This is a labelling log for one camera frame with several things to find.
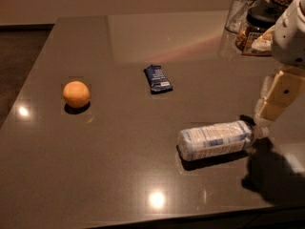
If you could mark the blue labelled plastic bottle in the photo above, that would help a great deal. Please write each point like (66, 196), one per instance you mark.
(218, 139)

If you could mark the clear empty glass jar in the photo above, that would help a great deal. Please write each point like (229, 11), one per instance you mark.
(237, 13)

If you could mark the black lidded snack jar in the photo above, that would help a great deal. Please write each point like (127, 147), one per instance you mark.
(257, 21)

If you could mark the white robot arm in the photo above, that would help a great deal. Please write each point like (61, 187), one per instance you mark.
(288, 40)

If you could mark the blue rxbar blueberry wrapper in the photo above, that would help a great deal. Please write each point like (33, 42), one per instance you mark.
(158, 81)

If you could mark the orange fruit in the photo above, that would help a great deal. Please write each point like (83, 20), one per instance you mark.
(76, 94)

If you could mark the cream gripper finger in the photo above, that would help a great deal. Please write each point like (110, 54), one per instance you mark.
(266, 86)
(287, 86)

